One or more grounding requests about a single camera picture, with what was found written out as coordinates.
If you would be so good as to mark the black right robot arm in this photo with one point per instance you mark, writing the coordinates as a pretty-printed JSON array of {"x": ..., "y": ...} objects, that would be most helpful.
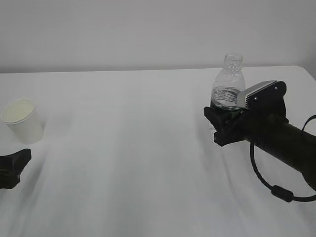
[{"x": 291, "y": 145}]

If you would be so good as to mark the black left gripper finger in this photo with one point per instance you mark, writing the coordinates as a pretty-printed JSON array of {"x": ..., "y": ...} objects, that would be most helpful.
[{"x": 11, "y": 167}]

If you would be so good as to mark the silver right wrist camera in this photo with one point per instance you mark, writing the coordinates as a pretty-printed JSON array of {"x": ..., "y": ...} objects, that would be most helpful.
[{"x": 245, "y": 96}]

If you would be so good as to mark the clear green-label water bottle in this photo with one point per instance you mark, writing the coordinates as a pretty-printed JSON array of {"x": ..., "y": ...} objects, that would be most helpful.
[{"x": 228, "y": 83}]

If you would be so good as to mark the white paper cup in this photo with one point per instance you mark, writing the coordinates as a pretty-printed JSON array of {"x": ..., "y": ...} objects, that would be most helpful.
[{"x": 21, "y": 118}]

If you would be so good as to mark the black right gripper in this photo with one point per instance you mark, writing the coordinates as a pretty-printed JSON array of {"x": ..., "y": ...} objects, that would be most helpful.
[{"x": 267, "y": 111}]

